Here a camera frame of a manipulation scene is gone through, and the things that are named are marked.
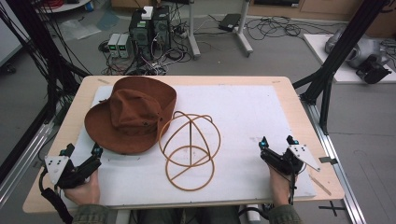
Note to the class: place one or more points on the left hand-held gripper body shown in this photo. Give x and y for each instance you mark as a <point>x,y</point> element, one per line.
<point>56,166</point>

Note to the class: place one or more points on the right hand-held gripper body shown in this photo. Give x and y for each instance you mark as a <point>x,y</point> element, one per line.
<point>299,155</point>

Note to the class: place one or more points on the person's left hand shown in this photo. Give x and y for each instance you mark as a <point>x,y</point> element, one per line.
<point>84,191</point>

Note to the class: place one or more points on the person's right hand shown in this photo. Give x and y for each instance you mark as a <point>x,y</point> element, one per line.
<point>279,188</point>

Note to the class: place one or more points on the black tape strip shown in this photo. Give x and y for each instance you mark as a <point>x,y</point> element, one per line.
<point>328,160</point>

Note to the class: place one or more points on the white table mat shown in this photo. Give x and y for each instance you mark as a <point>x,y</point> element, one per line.
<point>249,118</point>

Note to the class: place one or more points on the brown felt hat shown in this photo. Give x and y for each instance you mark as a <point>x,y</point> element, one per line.
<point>130,115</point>

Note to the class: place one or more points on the white power strip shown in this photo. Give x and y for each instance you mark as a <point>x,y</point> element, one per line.
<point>252,214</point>

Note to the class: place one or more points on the white floor platform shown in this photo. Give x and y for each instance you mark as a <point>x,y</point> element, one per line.
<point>323,56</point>

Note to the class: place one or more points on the person's legs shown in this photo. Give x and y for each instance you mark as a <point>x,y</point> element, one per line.
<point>186,215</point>

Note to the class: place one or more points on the grey power supply unit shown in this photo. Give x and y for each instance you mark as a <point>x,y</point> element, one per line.
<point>124,46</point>
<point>113,45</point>

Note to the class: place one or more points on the black device on platform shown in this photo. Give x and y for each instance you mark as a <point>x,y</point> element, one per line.
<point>373,70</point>

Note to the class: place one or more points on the grey metal stand leg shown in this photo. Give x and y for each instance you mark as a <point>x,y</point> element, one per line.
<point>193,34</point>
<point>244,34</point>

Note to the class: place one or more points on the grey robot shell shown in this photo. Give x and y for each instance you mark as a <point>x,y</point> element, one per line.
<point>364,49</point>

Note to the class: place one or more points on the clear plastic sheet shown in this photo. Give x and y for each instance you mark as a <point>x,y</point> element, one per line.
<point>77,29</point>

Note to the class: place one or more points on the black computer tower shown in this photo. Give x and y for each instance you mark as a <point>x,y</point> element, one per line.
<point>140,34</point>
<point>162,28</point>

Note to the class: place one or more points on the flat black box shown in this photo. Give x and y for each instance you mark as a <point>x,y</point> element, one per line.
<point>229,22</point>

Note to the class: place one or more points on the white box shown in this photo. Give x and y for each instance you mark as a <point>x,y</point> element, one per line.
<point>147,12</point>

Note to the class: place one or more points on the aluminium rail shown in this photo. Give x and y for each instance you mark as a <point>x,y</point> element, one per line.
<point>336,161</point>
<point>25,161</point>

